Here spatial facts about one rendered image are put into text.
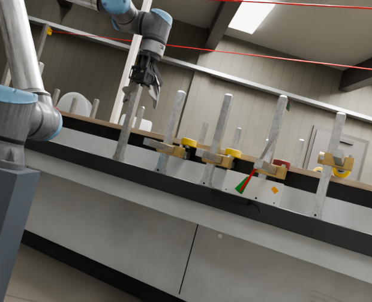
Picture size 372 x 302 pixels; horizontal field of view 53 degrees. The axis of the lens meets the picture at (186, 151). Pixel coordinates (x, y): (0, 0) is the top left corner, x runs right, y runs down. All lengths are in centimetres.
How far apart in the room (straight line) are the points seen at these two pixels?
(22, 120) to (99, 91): 575
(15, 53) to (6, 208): 63
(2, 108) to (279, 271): 136
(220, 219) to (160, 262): 51
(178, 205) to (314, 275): 69
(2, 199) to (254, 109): 627
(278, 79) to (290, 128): 95
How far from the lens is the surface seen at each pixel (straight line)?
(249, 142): 718
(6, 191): 131
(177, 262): 205
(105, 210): 227
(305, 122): 754
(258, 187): 166
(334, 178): 184
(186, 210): 179
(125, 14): 142
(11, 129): 138
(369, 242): 161
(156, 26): 147
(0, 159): 136
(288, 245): 167
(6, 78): 268
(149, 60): 145
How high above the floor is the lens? 76
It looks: 2 degrees up
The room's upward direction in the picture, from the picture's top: 15 degrees clockwise
